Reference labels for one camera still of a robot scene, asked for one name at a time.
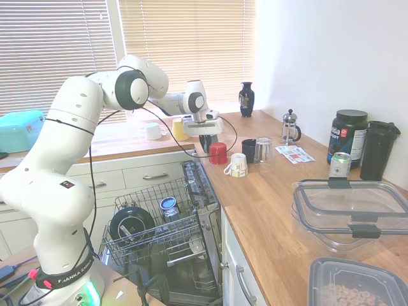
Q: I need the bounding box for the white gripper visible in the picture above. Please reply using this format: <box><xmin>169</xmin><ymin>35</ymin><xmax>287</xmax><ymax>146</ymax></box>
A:
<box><xmin>182</xmin><ymin>116</ymin><xmax>224</xmax><ymax>148</ymax></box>

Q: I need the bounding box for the red mug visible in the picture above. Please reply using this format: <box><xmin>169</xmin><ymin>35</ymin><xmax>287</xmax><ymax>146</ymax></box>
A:
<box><xmin>208</xmin><ymin>142</ymin><xmax>228</xmax><ymax>165</ymax></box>

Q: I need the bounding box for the yellow mug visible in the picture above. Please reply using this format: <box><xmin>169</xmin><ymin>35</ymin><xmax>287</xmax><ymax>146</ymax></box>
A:
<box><xmin>171</xmin><ymin>117</ymin><xmax>191</xmax><ymax>142</ymax></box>

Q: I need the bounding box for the white mug with printed label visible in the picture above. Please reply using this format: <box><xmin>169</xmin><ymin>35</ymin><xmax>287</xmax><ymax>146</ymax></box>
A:
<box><xmin>222</xmin><ymin>152</ymin><xmax>249</xmax><ymax>178</ymax></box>

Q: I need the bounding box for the dark navy mug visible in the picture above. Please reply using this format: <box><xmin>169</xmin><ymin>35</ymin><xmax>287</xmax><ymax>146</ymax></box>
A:
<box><xmin>241</xmin><ymin>138</ymin><xmax>259</xmax><ymax>164</ymax></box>

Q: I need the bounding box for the built-in dishwasher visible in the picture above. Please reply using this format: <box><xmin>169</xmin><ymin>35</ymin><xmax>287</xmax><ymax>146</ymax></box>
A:
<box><xmin>105</xmin><ymin>160</ymin><xmax>224</xmax><ymax>306</ymax></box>

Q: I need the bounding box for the plain white mug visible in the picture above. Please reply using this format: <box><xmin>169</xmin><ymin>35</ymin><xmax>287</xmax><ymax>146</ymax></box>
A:
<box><xmin>143</xmin><ymin>122</ymin><xmax>167</xmax><ymax>141</ymax></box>

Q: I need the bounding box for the blue mug with white rim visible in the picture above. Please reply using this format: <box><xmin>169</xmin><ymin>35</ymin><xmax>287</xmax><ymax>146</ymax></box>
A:
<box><xmin>159</xmin><ymin>196</ymin><xmax>181</xmax><ymax>224</ymax></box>

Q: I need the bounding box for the dark blue painted vase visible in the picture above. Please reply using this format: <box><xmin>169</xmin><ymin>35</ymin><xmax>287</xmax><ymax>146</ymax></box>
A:
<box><xmin>238</xmin><ymin>82</ymin><xmax>255</xmax><ymax>118</ymax></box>

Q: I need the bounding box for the clear ribbed tumbler glass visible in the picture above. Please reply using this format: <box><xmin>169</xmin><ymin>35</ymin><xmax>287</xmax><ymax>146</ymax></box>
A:
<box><xmin>254</xmin><ymin>136</ymin><xmax>275</xmax><ymax>165</ymax></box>

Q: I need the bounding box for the glass French press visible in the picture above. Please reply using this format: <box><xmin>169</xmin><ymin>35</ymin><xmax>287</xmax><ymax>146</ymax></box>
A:
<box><xmin>280</xmin><ymin>108</ymin><xmax>302</xmax><ymax>144</ymax></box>

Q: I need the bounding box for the printed paper leaflet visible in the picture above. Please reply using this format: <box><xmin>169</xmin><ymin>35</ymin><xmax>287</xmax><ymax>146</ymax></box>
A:
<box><xmin>274</xmin><ymin>145</ymin><xmax>316</xmax><ymax>164</ymax></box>

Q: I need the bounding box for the white cabinet with drawers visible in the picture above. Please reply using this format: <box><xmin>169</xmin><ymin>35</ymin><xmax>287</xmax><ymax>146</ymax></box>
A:
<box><xmin>219</xmin><ymin>207</ymin><xmax>269</xmax><ymax>306</ymax></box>
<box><xmin>0</xmin><ymin>149</ymin><xmax>198</xmax><ymax>256</ymax></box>

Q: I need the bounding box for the beige slatted window blind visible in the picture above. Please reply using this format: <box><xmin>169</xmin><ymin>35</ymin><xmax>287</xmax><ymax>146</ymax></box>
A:
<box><xmin>0</xmin><ymin>0</ymin><xmax>118</xmax><ymax>117</ymax></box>
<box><xmin>118</xmin><ymin>0</ymin><xmax>257</xmax><ymax>111</ymax></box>

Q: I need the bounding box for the dark blue dinner plate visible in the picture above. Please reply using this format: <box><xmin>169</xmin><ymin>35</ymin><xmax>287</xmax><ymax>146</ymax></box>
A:
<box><xmin>109</xmin><ymin>206</ymin><xmax>157</xmax><ymax>248</ymax></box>

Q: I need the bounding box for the silver drink can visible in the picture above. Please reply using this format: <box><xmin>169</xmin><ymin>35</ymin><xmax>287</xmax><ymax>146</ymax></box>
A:
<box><xmin>329</xmin><ymin>152</ymin><xmax>352</xmax><ymax>181</ymax></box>

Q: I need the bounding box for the black protein powder tub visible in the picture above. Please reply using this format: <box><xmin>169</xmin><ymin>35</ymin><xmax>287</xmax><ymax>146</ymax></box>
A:
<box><xmin>326</xmin><ymin>109</ymin><xmax>370</xmax><ymax>169</ymax></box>

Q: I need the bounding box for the clear lidded food container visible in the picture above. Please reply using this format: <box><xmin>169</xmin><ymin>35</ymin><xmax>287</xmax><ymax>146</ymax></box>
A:
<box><xmin>290</xmin><ymin>178</ymin><xmax>408</xmax><ymax>254</ymax></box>

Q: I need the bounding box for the black shaker bottle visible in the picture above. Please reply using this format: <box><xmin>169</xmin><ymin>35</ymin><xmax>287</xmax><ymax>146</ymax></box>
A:
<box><xmin>360</xmin><ymin>120</ymin><xmax>402</xmax><ymax>182</ymax></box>

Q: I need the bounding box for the dark container with cereal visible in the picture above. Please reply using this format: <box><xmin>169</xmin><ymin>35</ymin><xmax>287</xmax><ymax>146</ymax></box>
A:
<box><xmin>307</xmin><ymin>256</ymin><xmax>408</xmax><ymax>306</ymax></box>

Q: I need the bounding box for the teal bread box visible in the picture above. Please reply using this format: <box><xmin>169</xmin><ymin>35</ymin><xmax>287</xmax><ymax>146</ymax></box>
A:
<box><xmin>0</xmin><ymin>110</ymin><xmax>45</xmax><ymax>154</ymax></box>

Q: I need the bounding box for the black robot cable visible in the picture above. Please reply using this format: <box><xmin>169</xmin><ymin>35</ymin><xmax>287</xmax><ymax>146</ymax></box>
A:
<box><xmin>71</xmin><ymin>65</ymin><xmax>239</xmax><ymax>265</ymax></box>

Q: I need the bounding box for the gray wire dishwasher rack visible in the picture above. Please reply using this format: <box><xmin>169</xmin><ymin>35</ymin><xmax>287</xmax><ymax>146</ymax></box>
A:
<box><xmin>98</xmin><ymin>177</ymin><xmax>207</xmax><ymax>268</ymax></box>

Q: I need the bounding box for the black camera stand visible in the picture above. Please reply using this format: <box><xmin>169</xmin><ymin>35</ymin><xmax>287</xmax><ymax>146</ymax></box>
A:
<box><xmin>113</xmin><ymin>266</ymin><xmax>170</xmax><ymax>306</ymax></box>

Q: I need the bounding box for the blue cable connector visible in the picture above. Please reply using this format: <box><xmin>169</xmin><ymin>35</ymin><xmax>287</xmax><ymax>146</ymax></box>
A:
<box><xmin>0</xmin><ymin>265</ymin><xmax>17</xmax><ymax>284</ymax></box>

